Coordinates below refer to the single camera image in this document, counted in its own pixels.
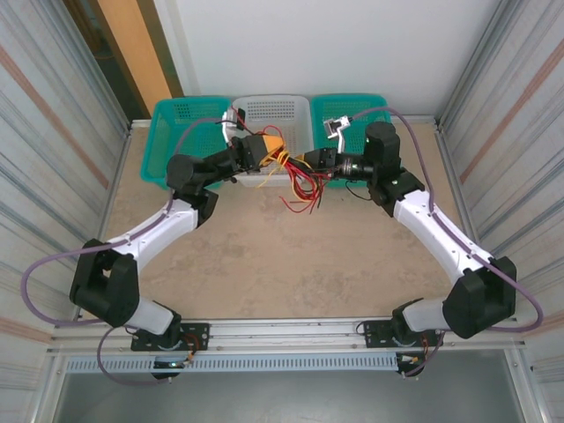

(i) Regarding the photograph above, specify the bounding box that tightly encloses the thin yellow cable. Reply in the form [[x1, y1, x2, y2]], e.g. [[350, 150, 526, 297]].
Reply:
[[256, 163, 287, 190], [275, 149, 315, 206]]

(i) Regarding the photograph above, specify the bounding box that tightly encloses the red and black wire bundle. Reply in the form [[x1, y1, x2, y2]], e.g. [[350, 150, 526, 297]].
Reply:
[[281, 152, 330, 216]]

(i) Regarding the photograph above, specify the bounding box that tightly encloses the thin black cable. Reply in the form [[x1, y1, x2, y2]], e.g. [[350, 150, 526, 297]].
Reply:
[[308, 171, 328, 209]]

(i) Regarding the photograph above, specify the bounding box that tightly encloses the white perforated plastic basket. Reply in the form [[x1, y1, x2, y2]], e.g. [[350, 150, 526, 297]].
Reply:
[[226, 93, 316, 189]]

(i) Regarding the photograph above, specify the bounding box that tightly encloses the teal perforated plastic basket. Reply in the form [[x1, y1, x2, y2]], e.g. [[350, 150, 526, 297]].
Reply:
[[310, 93, 404, 190], [139, 95, 234, 191]]

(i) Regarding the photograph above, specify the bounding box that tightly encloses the orange wooden door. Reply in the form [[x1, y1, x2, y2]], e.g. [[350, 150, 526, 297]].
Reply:
[[95, 0, 186, 118]]

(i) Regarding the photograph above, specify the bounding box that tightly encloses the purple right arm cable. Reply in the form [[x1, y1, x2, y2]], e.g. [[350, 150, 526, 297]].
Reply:
[[350, 107, 545, 380]]

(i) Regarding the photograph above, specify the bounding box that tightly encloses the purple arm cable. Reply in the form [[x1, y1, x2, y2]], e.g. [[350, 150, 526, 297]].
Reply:
[[350, 107, 545, 380], [21, 116, 226, 388]]

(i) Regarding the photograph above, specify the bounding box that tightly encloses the thin black right gripper wire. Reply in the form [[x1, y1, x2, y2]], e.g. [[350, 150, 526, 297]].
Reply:
[[345, 179, 375, 202]]

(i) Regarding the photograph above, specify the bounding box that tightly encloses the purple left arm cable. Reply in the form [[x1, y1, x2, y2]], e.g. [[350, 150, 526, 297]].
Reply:
[[21, 116, 226, 388]]

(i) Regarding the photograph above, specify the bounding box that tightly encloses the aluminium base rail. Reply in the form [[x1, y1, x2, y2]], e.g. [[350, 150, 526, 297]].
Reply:
[[50, 317, 528, 353]]

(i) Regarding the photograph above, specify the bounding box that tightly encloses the dark brown door frame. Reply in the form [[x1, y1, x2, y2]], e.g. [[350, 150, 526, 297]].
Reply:
[[61, 0, 153, 120]]

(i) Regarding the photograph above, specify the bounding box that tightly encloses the grey slotted cable duct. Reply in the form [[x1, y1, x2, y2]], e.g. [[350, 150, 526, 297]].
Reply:
[[64, 354, 400, 374]]

